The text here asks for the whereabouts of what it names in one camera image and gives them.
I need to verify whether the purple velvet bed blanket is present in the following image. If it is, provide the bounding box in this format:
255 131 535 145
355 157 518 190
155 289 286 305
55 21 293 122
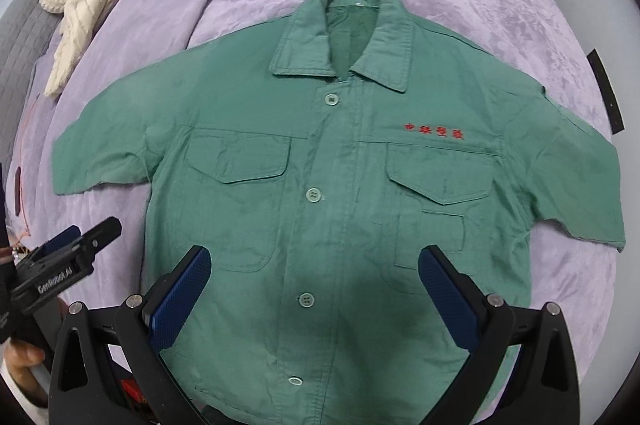
8 0 622 371

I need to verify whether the grey quilted headboard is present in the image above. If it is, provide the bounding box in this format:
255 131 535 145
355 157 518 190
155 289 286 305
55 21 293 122
0 0 61 166

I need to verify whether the person's left hand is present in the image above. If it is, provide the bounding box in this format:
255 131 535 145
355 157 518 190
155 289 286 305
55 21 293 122
0 296 66 406

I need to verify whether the black strip beside bed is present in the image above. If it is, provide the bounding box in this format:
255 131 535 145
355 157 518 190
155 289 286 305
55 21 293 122
587 49 625 135

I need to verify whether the cream quilted puffer jacket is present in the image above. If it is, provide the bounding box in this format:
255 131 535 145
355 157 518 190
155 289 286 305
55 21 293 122
44 0 119 98

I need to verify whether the green short-sleeved work shirt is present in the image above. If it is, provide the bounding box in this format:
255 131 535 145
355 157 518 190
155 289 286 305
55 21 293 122
52 0 625 424

